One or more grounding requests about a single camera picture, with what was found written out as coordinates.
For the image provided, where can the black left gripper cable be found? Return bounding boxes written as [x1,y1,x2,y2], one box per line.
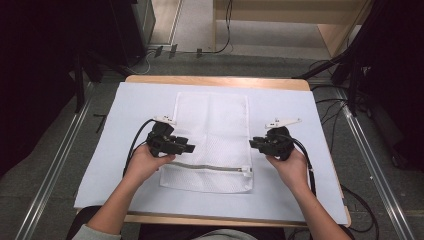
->
[122,118,158,178]

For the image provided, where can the person's right hand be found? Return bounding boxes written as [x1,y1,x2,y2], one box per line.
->
[265,148,310,195]

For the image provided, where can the black curtain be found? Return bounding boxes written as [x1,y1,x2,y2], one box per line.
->
[346,0,424,173]
[0,0,116,178]

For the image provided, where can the black tripod stand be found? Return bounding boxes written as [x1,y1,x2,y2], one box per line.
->
[292,49,369,118]
[73,49,133,114]

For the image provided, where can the wooden table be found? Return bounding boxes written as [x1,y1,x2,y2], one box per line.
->
[75,74,352,228]

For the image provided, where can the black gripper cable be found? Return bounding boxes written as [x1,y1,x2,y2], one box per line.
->
[283,132,317,198]
[122,118,158,178]

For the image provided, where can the black looped floor cable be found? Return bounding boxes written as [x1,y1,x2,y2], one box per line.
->
[339,184,381,240]

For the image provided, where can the white mesh laundry bag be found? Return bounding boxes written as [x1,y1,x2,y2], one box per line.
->
[159,91,254,194]

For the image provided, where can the person's gray sleeve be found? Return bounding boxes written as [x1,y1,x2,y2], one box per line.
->
[71,223,123,240]

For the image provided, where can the light wooden bench frame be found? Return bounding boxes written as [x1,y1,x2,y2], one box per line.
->
[212,0,374,58]

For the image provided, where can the black cabinet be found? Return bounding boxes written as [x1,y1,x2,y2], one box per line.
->
[109,0,157,67]

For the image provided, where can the person's dark clothing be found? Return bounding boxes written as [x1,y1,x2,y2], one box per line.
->
[65,205,356,240]

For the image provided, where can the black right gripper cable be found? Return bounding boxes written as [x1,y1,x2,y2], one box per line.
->
[283,132,317,198]

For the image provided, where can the white table mat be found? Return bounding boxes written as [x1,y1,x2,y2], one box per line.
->
[73,82,349,225]

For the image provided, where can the white floor cable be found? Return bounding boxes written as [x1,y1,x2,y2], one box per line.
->
[127,49,154,76]

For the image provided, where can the black floor cables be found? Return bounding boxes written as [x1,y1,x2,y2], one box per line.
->
[308,59,351,155]

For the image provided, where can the metal floor rail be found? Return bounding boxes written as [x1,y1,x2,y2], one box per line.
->
[334,87,417,240]
[13,82,97,240]

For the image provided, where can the person's left hand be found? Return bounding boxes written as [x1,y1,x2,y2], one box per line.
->
[123,143,177,188]

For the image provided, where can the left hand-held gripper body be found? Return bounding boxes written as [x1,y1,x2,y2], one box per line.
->
[145,114,188,158]

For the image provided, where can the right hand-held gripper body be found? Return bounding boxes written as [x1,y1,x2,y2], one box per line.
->
[258,117,303,162]

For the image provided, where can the black hanging cable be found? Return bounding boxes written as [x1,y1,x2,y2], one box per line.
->
[213,0,234,55]

